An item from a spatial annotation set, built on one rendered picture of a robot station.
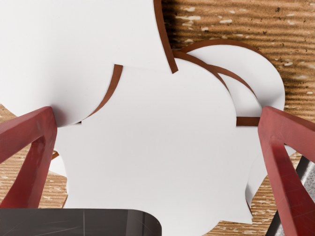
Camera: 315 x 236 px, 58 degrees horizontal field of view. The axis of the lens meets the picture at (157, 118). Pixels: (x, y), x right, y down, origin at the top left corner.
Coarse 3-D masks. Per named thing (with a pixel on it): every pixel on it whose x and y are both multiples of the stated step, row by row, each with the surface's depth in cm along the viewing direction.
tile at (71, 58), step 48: (0, 0) 12; (48, 0) 11; (96, 0) 11; (144, 0) 10; (0, 48) 13; (48, 48) 12; (96, 48) 11; (144, 48) 11; (0, 96) 14; (48, 96) 13; (96, 96) 12
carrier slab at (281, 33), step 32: (192, 0) 17; (224, 0) 17; (256, 0) 17; (288, 0) 16; (192, 32) 18; (224, 32) 18; (256, 32) 18; (288, 32) 18; (288, 64) 19; (288, 96) 20; (0, 192) 26; (64, 192) 26; (256, 192) 26; (224, 224) 29; (256, 224) 29
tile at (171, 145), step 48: (144, 96) 13; (192, 96) 13; (96, 144) 15; (144, 144) 15; (192, 144) 15; (240, 144) 15; (96, 192) 17; (144, 192) 17; (192, 192) 17; (240, 192) 17
